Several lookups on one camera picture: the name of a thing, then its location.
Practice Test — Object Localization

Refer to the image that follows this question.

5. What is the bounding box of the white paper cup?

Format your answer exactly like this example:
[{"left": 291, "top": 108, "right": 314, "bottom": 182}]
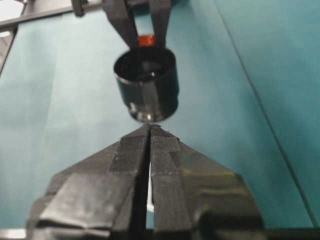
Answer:
[{"left": 147, "top": 159, "right": 155, "bottom": 213}]

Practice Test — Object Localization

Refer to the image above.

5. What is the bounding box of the black cup holder red handle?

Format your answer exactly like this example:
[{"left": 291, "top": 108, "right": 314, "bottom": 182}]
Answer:
[{"left": 113, "top": 33, "right": 181, "bottom": 123}]

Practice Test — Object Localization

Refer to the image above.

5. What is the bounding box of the blue-green table cloth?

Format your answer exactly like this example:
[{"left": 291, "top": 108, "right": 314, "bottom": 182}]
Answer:
[{"left": 0, "top": 0, "right": 320, "bottom": 231}]

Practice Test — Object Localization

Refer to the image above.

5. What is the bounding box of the black rail bracket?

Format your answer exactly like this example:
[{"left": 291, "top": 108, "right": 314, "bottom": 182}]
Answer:
[{"left": 70, "top": 0, "right": 85, "bottom": 18}]

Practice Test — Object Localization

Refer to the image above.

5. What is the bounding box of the grey aluminium frame rail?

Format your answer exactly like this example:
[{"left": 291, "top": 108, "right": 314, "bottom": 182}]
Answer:
[{"left": 0, "top": 0, "right": 107, "bottom": 76}]

